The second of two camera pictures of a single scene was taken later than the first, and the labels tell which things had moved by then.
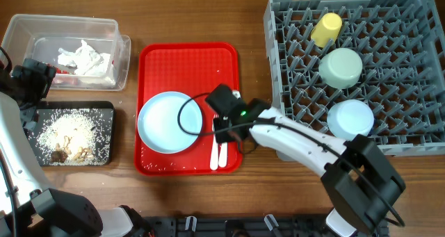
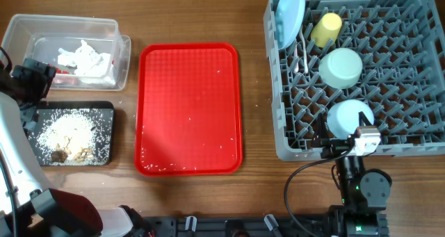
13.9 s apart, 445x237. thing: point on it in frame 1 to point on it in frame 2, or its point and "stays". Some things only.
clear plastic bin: [87, 53] stays
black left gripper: [39, 75] stays
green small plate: [341, 68] stays
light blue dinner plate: [158, 121] to [289, 15]
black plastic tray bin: [74, 133] stays
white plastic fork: [214, 153] to [296, 64]
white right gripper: [221, 135] to [321, 137]
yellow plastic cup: [328, 27] stays
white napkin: [90, 65] stays
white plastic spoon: [222, 161] to [304, 50]
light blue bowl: [348, 118] stays
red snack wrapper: [59, 71] stays
